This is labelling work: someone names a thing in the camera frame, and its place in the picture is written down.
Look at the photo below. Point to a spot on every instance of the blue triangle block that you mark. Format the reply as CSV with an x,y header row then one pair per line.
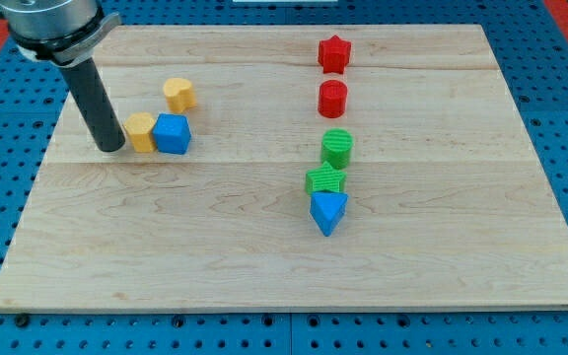
x,y
327,209

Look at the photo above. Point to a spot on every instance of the blue cube block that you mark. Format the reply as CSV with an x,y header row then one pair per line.
x,y
172,133

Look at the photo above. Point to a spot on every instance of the green cylinder block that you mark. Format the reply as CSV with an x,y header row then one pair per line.
x,y
336,147

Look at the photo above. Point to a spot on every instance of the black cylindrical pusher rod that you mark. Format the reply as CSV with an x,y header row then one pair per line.
x,y
88,91

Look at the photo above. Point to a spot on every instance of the red cylinder block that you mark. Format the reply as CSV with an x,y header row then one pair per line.
x,y
332,98

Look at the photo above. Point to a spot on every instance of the red star block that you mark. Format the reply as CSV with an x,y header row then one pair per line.
x,y
334,54

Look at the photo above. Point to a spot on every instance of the yellow heart block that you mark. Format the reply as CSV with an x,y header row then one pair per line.
x,y
179,94

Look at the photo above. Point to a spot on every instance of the green star block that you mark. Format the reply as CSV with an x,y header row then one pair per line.
x,y
325,178

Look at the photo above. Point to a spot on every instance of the yellow hexagon block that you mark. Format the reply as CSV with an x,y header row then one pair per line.
x,y
139,127

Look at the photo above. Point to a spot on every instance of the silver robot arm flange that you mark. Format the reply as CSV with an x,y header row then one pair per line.
x,y
62,32

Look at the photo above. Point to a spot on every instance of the light wooden board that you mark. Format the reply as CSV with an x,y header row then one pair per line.
x,y
449,208

